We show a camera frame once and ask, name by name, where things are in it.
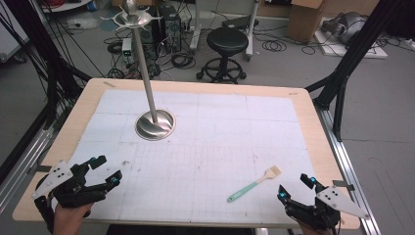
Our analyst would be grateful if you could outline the person's right hand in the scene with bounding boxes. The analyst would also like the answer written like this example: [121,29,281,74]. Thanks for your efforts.
[297,221,327,235]

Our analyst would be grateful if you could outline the green handled pastry brush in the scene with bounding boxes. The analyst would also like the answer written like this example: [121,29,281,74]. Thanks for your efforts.
[226,164,283,204]

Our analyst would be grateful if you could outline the cardboard box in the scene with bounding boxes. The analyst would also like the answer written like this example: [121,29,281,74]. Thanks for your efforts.
[287,0,327,43]

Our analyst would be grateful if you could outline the white stand leg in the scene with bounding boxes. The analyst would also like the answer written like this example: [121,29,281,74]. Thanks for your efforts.
[189,0,204,55]

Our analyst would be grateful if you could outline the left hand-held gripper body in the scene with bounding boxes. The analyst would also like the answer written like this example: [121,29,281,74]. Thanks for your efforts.
[31,160,108,210]

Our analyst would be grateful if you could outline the black computer tower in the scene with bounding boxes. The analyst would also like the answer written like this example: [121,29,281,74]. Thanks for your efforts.
[159,4,182,55]

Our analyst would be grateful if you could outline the black metal frame post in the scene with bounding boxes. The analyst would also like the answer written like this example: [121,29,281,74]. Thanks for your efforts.
[305,0,405,142]
[2,0,94,128]

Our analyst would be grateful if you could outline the white power supply box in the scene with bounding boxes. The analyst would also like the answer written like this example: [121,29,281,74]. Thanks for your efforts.
[121,37,134,65]

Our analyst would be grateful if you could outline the grey bag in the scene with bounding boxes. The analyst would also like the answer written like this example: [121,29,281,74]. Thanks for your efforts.
[321,12,368,45]

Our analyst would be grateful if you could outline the person's left hand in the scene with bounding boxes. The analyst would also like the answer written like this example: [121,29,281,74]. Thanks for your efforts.
[52,201,94,235]

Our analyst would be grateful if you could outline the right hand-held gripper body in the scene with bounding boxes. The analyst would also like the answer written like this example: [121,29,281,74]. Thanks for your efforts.
[288,185,371,231]

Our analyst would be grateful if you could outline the aluminium rail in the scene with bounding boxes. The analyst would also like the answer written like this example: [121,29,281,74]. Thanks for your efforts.
[0,125,55,214]
[315,106,383,235]

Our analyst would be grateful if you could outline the white grid mat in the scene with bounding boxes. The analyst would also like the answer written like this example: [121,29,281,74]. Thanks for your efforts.
[67,88,322,225]

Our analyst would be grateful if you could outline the black round stool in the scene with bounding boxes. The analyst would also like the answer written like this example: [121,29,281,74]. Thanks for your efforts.
[196,26,250,84]

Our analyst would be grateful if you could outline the coiled black cable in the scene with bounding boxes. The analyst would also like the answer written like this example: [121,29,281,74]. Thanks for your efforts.
[170,52,197,71]
[261,38,288,53]

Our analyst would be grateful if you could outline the silver metal utensil stand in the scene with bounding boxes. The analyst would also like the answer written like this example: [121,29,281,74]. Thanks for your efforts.
[100,0,177,142]

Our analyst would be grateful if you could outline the white foam board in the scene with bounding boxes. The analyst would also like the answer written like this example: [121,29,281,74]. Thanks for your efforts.
[313,30,390,61]

